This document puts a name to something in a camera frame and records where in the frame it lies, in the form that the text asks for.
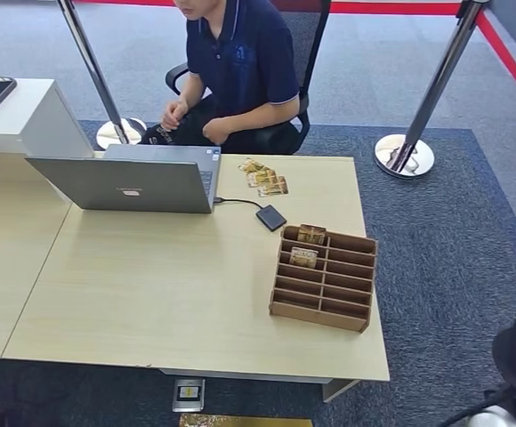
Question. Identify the person's right forearm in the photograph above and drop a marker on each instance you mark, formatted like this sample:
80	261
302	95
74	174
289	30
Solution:
191	91

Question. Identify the dark blue rug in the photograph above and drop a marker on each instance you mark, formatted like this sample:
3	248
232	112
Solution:
440	236

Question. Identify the chrome stanchion post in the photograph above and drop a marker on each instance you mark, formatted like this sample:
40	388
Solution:
93	65
436	82

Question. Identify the person's left hand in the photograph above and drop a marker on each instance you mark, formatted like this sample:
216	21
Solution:
215	132

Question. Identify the black mesh office chair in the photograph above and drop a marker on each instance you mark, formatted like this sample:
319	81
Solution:
304	47

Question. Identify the black external drive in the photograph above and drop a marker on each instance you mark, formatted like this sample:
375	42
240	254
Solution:
270	218

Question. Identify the wooden slotted card holder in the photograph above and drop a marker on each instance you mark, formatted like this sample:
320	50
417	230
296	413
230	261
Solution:
347	277

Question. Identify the grey laptop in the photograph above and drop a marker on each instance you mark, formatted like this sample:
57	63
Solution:
128	182

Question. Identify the red barrier belt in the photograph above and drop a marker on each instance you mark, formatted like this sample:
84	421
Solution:
507	59
373	8

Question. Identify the person's left forearm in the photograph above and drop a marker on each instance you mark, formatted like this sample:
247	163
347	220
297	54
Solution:
262	118

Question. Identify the person's right hand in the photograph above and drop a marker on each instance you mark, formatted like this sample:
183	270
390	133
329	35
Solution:
173	115

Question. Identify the metal floor socket box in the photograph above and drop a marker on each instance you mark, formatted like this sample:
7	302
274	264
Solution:
189	395

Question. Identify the yellow hotel key card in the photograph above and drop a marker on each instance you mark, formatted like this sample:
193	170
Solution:
251	165
311	234
276	188
260	178
304	257

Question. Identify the white box cabinet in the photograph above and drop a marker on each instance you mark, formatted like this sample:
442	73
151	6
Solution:
40	124

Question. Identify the person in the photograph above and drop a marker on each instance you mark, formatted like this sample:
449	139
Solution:
240	59

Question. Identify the white table leg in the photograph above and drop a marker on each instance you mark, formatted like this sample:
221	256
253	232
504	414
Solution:
338	390

